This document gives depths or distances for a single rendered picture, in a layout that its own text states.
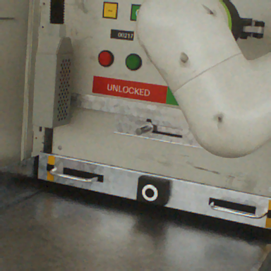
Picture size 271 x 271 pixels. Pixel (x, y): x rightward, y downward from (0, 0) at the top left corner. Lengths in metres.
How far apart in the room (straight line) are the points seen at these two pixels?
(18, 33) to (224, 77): 0.74
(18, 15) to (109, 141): 0.35
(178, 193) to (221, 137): 0.50
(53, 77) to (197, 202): 0.37
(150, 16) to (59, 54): 0.46
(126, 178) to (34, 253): 0.32
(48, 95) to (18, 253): 0.34
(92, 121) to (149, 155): 0.14
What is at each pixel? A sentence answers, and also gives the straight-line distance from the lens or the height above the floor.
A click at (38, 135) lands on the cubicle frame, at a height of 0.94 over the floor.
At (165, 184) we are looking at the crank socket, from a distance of 1.23.
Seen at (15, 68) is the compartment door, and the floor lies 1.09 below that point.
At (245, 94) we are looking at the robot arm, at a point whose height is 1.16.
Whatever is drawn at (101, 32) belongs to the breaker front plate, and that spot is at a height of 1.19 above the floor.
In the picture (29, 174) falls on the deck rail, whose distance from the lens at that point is 1.36.
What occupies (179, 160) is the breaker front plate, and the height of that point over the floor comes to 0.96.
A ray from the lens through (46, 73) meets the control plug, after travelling 1.22.
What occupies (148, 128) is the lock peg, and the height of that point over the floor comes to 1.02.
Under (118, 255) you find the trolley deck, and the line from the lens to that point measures 1.06.
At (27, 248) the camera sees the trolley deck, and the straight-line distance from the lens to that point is 1.06.
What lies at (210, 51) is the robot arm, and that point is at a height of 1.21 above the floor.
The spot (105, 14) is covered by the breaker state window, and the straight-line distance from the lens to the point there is 1.28.
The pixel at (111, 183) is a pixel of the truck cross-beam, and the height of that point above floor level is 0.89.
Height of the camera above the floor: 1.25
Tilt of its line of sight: 15 degrees down
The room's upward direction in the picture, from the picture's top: 5 degrees clockwise
